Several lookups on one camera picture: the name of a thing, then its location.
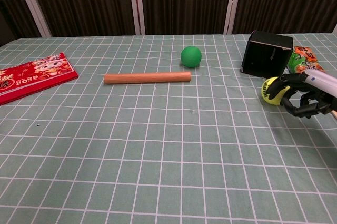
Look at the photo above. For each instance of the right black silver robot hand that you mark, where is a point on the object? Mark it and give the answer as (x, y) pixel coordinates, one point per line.
(319, 81)

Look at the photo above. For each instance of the white partition frame post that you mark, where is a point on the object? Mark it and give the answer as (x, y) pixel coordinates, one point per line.
(233, 2)
(33, 4)
(137, 2)

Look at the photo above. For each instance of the wooden round stick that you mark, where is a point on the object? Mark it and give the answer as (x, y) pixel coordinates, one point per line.
(147, 78)

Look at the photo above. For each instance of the green ball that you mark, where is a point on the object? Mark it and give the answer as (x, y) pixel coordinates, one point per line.
(191, 56)

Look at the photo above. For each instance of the red printed envelope pack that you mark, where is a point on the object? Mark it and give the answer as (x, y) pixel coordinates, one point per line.
(31, 76)

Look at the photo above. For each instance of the green orange snack bag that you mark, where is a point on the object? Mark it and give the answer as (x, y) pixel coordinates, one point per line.
(302, 55)

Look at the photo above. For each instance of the green checkered tablecloth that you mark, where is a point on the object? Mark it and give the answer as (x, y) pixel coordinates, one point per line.
(158, 142)

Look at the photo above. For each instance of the black open cardboard box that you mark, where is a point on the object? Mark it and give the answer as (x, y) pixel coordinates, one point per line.
(266, 55)

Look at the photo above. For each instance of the yellow tennis ball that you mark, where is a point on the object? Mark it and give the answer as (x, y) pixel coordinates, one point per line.
(267, 96)

